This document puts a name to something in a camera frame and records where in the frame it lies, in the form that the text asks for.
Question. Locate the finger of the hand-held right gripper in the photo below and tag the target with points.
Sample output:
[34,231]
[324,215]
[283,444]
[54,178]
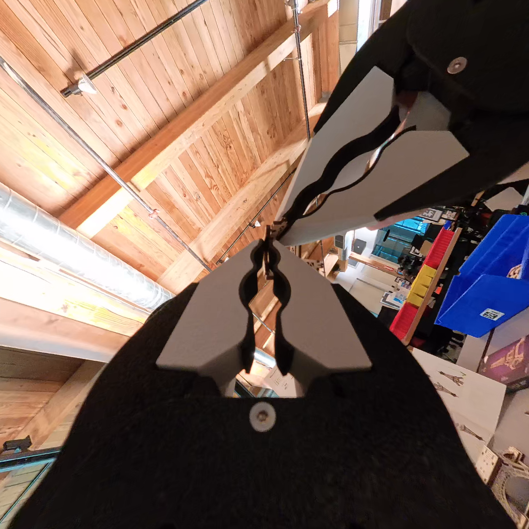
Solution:
[347,120]
[396,182]

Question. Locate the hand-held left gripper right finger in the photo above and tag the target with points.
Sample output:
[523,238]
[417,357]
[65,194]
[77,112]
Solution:
[326,326]

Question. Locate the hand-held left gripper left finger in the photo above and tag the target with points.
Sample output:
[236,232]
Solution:
[206,326]

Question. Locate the wooden lattice piece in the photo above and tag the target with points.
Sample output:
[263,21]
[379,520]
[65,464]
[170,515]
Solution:
[267,266]

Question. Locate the large instruction sheet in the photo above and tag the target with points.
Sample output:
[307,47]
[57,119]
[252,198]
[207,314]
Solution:
[285,384]

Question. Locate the metal hanging rod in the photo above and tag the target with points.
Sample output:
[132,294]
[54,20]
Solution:
[301,62]

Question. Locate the rack of red yellow bins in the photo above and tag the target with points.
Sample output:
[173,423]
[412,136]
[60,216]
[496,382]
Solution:
[421,285]

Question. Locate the tower drawings instruction sheet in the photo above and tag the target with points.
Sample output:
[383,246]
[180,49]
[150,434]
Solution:
[475,396]

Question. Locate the purple puzzle box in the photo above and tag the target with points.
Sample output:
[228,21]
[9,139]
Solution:
[508,363]

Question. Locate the metal ceiling pipe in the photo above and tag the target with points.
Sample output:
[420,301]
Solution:
[103,165]

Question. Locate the black lighting track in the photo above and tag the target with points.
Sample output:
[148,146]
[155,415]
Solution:
[136,41]

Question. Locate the wooden tower base model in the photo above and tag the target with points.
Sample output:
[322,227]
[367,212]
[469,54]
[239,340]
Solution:
[508,467]

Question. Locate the white track light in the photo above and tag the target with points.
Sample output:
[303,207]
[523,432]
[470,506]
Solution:
[86,84]

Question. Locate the silver ventilation duct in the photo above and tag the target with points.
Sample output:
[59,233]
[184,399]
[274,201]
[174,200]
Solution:
[62,244]

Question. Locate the black metal frame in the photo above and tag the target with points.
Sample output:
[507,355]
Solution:
[24,452]

